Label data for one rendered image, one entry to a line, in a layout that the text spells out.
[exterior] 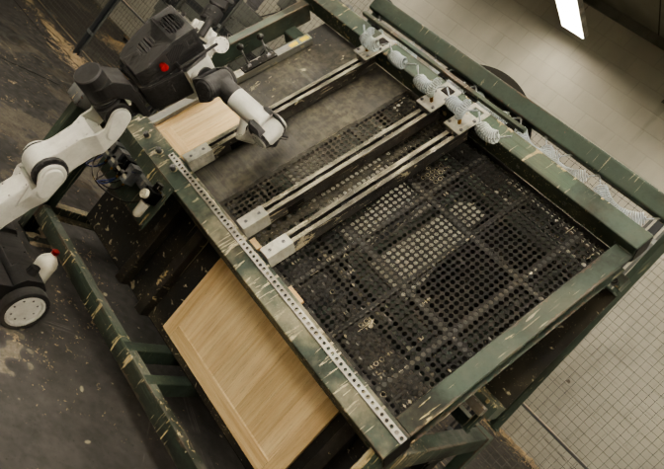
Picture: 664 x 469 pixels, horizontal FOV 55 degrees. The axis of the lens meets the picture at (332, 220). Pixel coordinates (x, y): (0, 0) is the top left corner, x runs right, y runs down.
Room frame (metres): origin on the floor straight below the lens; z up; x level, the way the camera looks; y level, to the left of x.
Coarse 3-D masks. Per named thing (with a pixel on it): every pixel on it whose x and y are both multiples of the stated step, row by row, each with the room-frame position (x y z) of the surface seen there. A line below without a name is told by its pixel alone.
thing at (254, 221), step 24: (432, 96) 2.92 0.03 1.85; (456, 96) 3.00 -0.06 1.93; (408, 120) 2.96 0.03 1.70; (432, 120) 3.02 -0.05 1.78; (360, 144) 2.84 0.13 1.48; (384, 144) 2.87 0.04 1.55; (336, 168) 2.75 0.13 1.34; (288, 192) 2.66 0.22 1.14; (312, 192) 2.71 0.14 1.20; (264, 216) 2.57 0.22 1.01
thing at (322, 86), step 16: (384, 48) 3.23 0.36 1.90; (352, 64) 3.22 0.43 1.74; (368, 64) 3.24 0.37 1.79; (320, 80) 3.13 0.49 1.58; (336, 80) 3.14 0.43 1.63; (352, 80) 3.23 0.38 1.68; (288, 96) 3.06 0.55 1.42; (304, 96) 3.06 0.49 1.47; (320, 96) 3.13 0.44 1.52; (288, 112) 3.03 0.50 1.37; (208, 144) 2.85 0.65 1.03; (224, 144) 2.87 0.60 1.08; (240, 144) 2.94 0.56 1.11; (192, 160) 2.78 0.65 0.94; (208, 160) 2.85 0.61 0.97
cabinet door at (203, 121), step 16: (192, 112) 3.07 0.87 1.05; (208, 112) 3.07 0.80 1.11; (224, 112) 3.07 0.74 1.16; (160, 128) 2.99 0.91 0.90; (176, 128) 3.00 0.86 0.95; (192, 128) 3.00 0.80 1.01; (208, 128) 3.00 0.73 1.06; (224, 128) 2.99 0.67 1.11; (176, 144) 2.92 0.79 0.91; (192, 144) 2.93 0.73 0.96
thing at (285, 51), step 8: (296, 40) 3.39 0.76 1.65; (304, 40) 3.39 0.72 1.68; (312, 40) 3.42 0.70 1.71; (280, 48) 3.35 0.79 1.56; (288, 48) 3.35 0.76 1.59; (296, 48) 3.37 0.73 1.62; (280, 56) 3.32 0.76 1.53; (288, 56) 3.36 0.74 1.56; (264, 64) 3.28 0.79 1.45; (272, 64) 3.31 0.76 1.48; (240, 72) 3.23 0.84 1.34; (248, 72) 3.23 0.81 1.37; (256, 72) 3.27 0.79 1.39; (240, 80) 3.22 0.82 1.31; (176, 104) 3.08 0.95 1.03; (184, 104) 3.08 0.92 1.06; (192, 104) 3.09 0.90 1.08; (160, 112) 3.04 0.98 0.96; (168, 112) 3.04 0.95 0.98; (176, 112) 3.05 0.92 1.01; (152, 120) 3.00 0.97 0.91; (160, 120) 3.01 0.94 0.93
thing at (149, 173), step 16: (128, 144) 2.91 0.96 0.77; (112, 160) 2.77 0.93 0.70; (128, 160) 2.73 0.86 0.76; (144, 160) 2.83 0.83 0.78; (112, 176) 2.88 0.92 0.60; (128, 176) 2.69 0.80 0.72; (144, 176) 2.78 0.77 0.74; (160, 176) 2.76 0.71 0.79; (128, 192) 2.81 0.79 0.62; (144, 192) 2.64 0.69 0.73; (128, 208) 2.77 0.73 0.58; (144, 208) 2.67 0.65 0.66; (144, 224) 2.70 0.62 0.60
